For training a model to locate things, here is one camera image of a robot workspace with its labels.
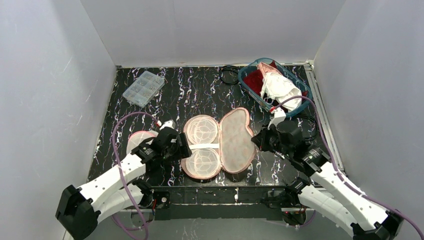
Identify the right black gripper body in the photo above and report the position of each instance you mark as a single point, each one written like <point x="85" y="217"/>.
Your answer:
<point x="261" y="141"/>

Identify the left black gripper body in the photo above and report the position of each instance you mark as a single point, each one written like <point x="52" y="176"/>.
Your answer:
<point x="182" y="144"/>

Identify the white bra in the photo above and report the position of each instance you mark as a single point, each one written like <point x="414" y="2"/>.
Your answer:
<point x="279" y="88"/>

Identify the floral mesh laundry bag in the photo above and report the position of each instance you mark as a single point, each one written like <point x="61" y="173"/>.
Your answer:
<point x="216" y="146"/>

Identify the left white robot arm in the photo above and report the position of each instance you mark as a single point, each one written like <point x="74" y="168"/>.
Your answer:
<point x="81" y="209"/>

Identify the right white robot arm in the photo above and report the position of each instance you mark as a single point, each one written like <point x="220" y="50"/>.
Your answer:
<point x="325" y="190"/>

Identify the white round mesh laundry bag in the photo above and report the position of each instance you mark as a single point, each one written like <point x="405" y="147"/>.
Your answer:
<point x="136" y="138"/>

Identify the pink bra in basin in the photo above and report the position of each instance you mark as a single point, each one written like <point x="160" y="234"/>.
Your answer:
<point x="265" y="68"/>

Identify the teal plastic basin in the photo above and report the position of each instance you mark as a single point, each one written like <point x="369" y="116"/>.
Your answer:
<point x="251" y="94"/>

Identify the clear plastic compartment box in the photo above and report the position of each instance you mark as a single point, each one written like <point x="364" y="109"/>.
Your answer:
<point x="144" y="88"/>

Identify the dark red cloth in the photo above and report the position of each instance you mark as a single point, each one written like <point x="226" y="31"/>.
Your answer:
<point x="268" y="81"/>

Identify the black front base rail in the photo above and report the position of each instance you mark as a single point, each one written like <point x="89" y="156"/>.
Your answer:
<point x="213" y="202"/>

